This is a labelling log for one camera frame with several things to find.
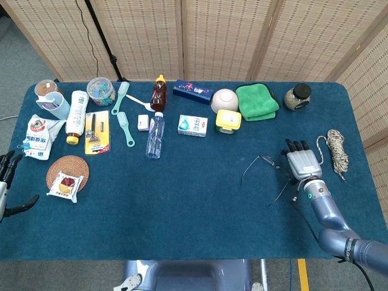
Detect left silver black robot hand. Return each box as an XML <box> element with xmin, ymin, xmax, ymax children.
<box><xmin>0</xmin><ymin>150</ymin><xmax>40</xmax><ymax>224</ymax></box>

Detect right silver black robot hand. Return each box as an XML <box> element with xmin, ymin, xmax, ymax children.
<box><xmin>280</xmin><ymin>138</ymin><xmax>324</xmax><ymax>186</ymax></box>

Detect thin metal-frame eyeglasses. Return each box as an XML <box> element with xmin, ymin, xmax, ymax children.
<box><xmin>241</xmin><ymin>155</ymin><xmax>296</xmax><ymax>209</ymax></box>

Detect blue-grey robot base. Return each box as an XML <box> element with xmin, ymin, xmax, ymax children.
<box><xmin>113</xmin><ymin>259</ymin><xmax>264</xmax><ymax>291</ymax></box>

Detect white snack packet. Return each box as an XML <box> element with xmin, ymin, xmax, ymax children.
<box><xmin>46</xmin><ymin>170</ymin><xmax>84</xmax><ymax>204</ymax></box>

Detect glass jar black lid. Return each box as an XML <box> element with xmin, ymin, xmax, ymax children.
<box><xmin>284</xmin><ymin>82</ymin><xmax>313</xmax><ymax>112</ymax></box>

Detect white flour bag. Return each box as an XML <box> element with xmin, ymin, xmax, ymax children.
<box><xmin>23</xmin><ymin>113</ymin><xmax>67</xmax><ymax>161</ymax></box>

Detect round woven coaster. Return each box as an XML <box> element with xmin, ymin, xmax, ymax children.
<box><xmin>45</xmin><ymin>155</ymin><xmax>90</xmax><ymax>193</ymax></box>

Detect folded green towel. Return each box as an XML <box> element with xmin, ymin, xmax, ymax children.
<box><xmin>235</xmin><ymin>82</ymin><xmax>281</xmax><ymax>122</ymax></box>

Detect green container yellow lid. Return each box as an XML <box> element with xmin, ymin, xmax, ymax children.
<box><xmin>215</xmin><ymin>109</ymin><xmax>243</xmax><ymax>134</ymax></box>

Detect upturned white bowl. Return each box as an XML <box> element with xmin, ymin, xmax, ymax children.
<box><xmin>210</xmin><ymin>88</ymin><xmax>239</xmax><ymax>113</ymax></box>

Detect light blue cup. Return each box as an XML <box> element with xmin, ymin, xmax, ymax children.
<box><xmin>35</xmin><ymin>92</ymin><xmax>71</xmax><ymax>121</ymax></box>

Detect white bottle yellow cap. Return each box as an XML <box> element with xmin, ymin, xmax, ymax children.
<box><xmin>65</xmin><ymin>90</ymin><xmax>90</xmax><ymax>145</ymax></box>

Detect razor on yellow card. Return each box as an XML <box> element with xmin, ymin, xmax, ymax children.
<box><xmin>84</xmin><ymin>110</ymin><xmax>112</xmax><ymax>156</ymax></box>

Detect white table leg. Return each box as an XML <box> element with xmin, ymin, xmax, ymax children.
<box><xmin>259</xmin><ymin>259</ymin><xmax>269</xmax><ymax>287</ymax></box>

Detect white blue milk carton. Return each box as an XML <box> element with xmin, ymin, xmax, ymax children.
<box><xmin>177</xmin><ymin>114</ymin><xmax>209</xmax><ymax>138</ymax></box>

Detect round jar brown powder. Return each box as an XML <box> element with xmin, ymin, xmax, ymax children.
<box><xmin>34</xmin><ymin>79</ymin><xmax>63</xmax><ymax>99</ymax></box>

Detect dark blue long box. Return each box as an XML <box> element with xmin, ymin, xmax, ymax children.
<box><xmin>172</xmin><ymin>79</ymin><xmax>215</xmax><ymax>106</ymax></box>

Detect short green white brush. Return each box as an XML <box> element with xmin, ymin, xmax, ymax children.
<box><xmin>116</xmin><ymin>111</ymin><xmax>136</xmax><ymax>149</ymax></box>

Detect clear tub of binder clips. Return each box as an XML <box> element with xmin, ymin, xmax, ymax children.
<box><xmin>86</xmin><ymin>77</ymin><xmax>117</xmax><ymax>107</ymax></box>

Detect blue table cloth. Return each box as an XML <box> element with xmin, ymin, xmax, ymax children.
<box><xmin>0</xmin><ymin>81</ymin><xmax>388</xmax><ymax>261</ymax></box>

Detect clear plastic water bottle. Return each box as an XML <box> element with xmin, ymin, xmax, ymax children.
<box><xmin>145</xmin><ymin>111</ymin><xmax>166</xmax><ymax>159</ymax></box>

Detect long green white brush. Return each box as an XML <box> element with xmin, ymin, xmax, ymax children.
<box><xmin>110</xmin><ymin>81</ymin><xmax>130</xmax><ymax>116</ymax></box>

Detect small white box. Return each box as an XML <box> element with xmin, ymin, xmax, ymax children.
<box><xmin>137</xmin><ymin>114</ymin><xmax>150</xmax><ymax>132</ymax></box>

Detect brown honey bottle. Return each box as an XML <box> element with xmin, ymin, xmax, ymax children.
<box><xmin>150</xmin><ymin>74</ymin><xmax>168</xmax><ymax>112</ymax></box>

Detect white plastic spoon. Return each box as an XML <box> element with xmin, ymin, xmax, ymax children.
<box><xmin>125</xmin><ymin>94</ymin><xmax>152</xmax><ymax>112</ymax></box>

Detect black tripod stand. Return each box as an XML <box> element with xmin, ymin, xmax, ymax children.
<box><xmin>84</xmin><ymin>0</ymin><xmax>130</xmax><ymax>82</ymax></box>

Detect bamboo folding screen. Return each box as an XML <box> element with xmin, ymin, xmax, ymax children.
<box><xmin>0</xmin><ymin>0</ymin><xmax>388</xmax><ymax>210</ymax></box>

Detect coiled beige rope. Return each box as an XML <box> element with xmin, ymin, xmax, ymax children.
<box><xmin>315</xmin><ymin>129</ymin><xmax>350</xmax><ymax>182</ymax></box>

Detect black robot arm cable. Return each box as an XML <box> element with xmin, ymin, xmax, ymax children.
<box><xmin>290</xmin><ymin>195</ymin><xmax>378</xmax><ymax>291</ymax></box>

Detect thin black hanging cable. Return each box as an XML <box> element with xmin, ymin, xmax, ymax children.
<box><xmin>75</xmin><ymin>0</ymin><xmax>100</xmax><ymax>78</ymax></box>

